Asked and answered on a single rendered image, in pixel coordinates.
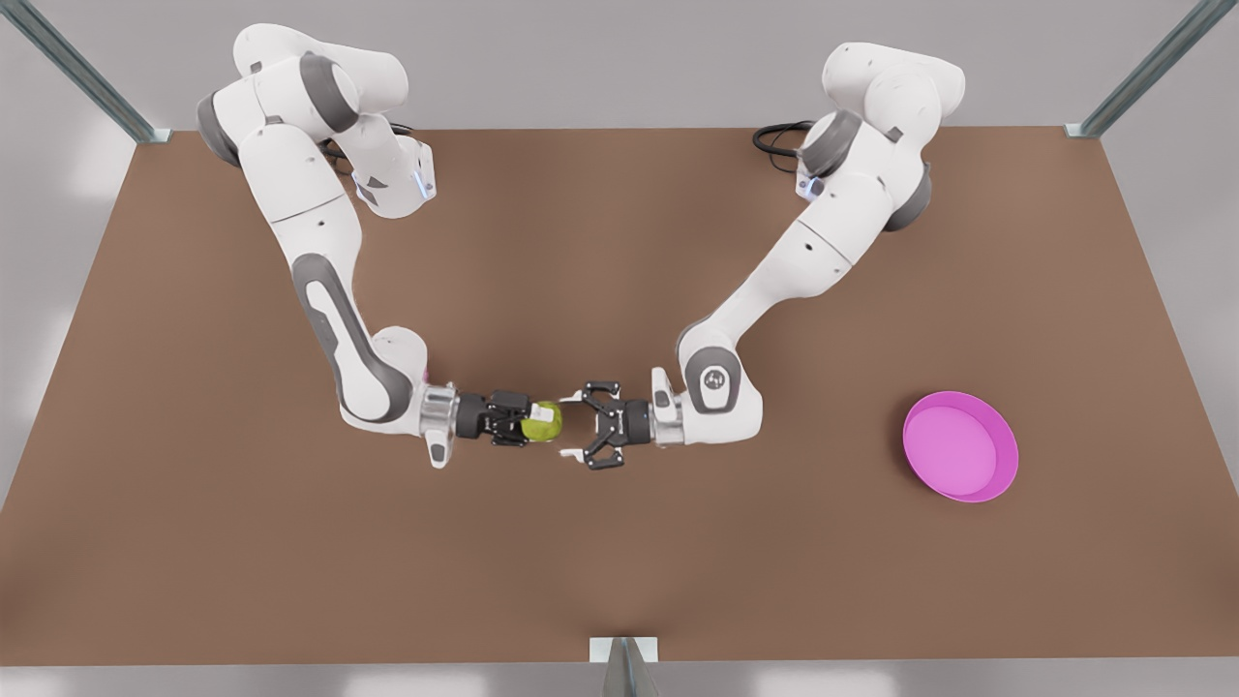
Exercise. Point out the green apple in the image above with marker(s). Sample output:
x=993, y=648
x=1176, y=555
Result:
x=539, y=426

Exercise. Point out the silver frame post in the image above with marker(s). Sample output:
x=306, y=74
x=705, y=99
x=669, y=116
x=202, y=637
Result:
x=77, y=73
x=1152, y=68
x=624, y=668

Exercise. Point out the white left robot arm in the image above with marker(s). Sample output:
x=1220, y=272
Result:
x=832, y=242

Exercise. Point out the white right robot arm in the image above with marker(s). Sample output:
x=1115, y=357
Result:
x=300, y=184

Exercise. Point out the pink plate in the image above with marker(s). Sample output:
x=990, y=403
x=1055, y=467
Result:
x=958, y=447

